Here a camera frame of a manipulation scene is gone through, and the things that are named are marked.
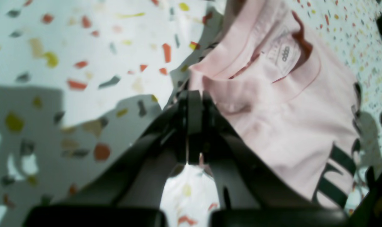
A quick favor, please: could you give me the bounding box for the terrazzo pattern tablecloth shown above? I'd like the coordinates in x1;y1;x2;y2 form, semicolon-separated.
0;0;382;227

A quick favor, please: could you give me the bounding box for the pink T-shirt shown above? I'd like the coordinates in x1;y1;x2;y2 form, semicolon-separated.
188;0;361;208

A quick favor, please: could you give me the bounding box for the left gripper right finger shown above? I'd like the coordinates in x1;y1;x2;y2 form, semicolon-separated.
197;92;348;227

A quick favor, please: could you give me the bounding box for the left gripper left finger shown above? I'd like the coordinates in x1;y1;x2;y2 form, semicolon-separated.
23;91;199;227

